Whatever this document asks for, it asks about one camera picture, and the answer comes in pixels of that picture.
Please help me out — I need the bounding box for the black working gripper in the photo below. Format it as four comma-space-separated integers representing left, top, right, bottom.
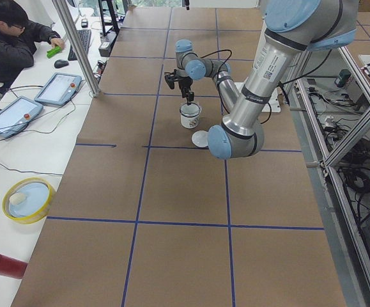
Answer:
178, 77, 194, 105

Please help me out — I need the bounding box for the white enamel mug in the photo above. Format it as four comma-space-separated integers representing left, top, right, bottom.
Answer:
179, 102, 202, 129

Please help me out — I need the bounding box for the white mug lid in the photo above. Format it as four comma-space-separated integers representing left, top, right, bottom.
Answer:
191, 130, 208, 148

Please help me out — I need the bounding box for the silver blue working robot arm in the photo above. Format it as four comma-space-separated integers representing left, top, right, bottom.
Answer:
171, 39, 240, 113

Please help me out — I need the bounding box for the black keyboard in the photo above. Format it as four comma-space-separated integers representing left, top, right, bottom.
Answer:
67, 29, 93, 61

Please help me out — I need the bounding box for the far teach pendant tablet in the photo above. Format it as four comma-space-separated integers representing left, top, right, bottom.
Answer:
34, 72, 82, 106

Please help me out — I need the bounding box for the teach pendant tablet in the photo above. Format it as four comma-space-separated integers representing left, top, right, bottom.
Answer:
34, 72, 82, 106
0, 96, 43, 138

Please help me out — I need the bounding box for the black computer mouse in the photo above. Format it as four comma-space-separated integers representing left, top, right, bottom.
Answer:
54, 59, 69, 69

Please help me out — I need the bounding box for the green handheld object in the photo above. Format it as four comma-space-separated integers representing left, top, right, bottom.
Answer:
46, 46, 62, 59

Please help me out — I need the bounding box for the near teach pendant tablet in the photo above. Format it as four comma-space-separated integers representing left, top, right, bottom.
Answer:
0, 96, 43, 138

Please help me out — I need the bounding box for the seated person in black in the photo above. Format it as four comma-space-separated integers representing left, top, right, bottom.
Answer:
0, 0, 65, 94

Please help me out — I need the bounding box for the yellow tape roll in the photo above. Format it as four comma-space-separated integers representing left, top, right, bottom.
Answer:
2, 177, 56, 224

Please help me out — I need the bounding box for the red cylinder bottle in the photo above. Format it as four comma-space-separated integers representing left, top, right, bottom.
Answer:
0, 254, 27, 279

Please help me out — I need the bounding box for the working arm camera mount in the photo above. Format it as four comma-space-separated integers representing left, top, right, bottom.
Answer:
164, 69, 180, 90

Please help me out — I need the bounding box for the aluminium frame post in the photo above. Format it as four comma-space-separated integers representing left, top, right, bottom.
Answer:
52, 0, 100, 97

